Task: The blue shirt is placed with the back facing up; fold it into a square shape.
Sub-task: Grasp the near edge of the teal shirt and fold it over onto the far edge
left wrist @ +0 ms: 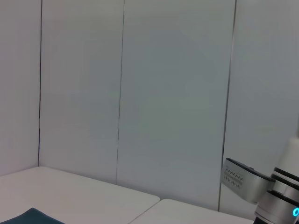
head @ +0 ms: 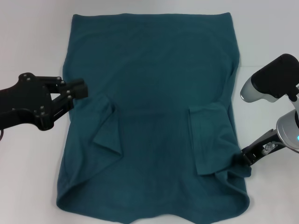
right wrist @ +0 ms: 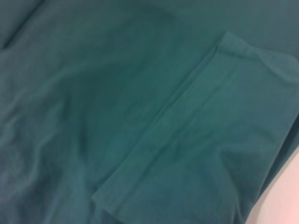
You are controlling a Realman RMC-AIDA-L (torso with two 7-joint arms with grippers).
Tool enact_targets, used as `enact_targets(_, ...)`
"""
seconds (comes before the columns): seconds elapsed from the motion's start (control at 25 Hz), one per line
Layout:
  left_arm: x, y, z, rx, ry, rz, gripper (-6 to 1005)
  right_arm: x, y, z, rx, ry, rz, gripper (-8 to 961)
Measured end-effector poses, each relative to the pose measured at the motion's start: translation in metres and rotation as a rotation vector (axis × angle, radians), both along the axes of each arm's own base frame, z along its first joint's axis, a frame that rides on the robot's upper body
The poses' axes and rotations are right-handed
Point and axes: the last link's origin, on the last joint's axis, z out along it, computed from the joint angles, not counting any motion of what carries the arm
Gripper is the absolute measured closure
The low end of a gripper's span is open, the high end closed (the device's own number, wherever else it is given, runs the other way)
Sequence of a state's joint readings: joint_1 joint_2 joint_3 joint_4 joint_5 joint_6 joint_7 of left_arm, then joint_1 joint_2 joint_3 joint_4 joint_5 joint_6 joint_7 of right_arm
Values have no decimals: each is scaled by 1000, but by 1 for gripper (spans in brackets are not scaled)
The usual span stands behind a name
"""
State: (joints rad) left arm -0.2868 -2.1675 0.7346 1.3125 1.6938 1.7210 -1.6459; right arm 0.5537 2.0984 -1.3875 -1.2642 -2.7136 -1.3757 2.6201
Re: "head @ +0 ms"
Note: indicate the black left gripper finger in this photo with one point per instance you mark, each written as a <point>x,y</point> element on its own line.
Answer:
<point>80,92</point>
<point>77,84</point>

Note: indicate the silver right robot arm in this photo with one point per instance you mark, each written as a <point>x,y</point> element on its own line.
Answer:
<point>271,79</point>

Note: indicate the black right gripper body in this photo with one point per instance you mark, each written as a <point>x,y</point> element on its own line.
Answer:
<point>261,145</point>

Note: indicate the blue shirt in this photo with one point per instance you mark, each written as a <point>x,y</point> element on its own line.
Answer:
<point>151,81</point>

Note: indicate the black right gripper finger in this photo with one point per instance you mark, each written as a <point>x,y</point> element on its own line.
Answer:
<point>244,157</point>

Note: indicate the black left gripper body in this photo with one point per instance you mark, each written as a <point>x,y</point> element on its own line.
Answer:
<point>23,100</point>

